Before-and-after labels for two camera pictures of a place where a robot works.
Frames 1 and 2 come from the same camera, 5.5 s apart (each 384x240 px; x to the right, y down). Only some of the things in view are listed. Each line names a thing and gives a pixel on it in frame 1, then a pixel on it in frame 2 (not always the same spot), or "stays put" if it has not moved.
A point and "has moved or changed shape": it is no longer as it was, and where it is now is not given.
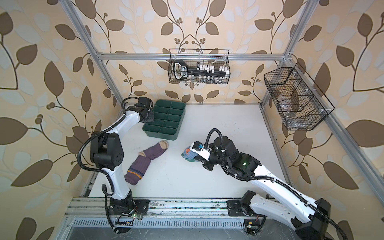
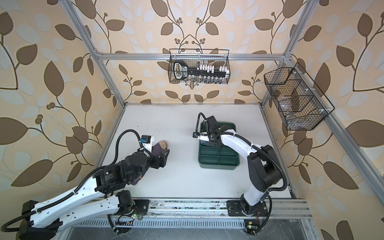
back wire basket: (199, 66) stays put
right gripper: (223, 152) -> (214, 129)
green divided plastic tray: (168, 116) has moved or changed shape
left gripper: (151, 117) -> (157, 164)
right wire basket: (300, 104) stays put
